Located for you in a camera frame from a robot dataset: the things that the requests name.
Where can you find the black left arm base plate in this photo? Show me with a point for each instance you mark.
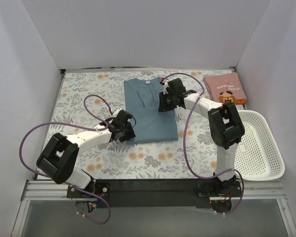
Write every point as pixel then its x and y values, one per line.
pixel 101 189

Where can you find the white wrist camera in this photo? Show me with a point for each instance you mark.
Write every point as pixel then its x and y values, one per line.
pixel 115 112
pixel 165 85

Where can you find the folded pink t shirt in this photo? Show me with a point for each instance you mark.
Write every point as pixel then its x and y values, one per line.
pixel 226 88

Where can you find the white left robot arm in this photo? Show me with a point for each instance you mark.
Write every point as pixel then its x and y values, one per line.
pixel 58 158

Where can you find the floral table mat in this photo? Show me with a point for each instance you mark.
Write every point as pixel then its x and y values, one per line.
pixel 85 95

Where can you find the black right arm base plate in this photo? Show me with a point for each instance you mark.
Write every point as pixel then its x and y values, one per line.
pixel 219 195

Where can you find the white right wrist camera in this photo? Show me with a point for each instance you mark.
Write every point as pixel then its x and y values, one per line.
pixel 165 85

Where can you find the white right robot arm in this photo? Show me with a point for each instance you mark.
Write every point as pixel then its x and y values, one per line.
pixel 226 127

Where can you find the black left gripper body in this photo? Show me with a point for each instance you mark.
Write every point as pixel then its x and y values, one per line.
pixel 129 133

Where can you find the blue t shirt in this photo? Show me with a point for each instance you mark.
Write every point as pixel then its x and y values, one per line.
pixel 142 101

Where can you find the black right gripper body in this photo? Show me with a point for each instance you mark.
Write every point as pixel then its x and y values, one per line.
pixel 163 104

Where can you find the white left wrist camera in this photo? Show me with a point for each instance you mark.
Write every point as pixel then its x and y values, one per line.
pixel 115 112

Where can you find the white perforated plastic basket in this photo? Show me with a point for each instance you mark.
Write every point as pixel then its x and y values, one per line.
pixel 258 157

